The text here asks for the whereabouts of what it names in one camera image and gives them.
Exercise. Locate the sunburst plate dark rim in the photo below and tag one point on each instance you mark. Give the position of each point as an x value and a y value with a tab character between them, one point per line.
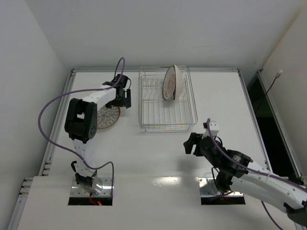
169	84

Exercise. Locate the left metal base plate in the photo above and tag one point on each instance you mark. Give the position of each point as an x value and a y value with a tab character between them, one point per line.
105	187

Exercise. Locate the floral plate orange rim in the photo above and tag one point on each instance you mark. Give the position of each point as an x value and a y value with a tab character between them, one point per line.
107	117
178	82

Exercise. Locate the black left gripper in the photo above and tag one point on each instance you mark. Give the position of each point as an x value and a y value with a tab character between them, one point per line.
125	98

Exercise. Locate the chrome wire dish rack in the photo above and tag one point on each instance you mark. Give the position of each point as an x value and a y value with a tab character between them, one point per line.
159	115

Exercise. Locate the metal base plate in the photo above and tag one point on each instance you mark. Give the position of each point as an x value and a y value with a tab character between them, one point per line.
206	188
105	187

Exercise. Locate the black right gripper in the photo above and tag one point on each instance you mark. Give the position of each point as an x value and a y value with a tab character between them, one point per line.
194	144

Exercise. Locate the black wall cable white plug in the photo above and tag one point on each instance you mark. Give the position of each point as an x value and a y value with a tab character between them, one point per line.
277	76

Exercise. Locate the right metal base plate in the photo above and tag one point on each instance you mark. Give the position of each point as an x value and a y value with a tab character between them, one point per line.
206	188

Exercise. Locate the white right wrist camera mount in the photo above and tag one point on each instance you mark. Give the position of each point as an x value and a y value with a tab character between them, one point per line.
211	129

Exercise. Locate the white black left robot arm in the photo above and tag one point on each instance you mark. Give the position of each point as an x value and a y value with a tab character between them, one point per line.
85	116

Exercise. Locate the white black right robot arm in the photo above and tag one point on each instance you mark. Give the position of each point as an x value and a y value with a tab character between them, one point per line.
238	172

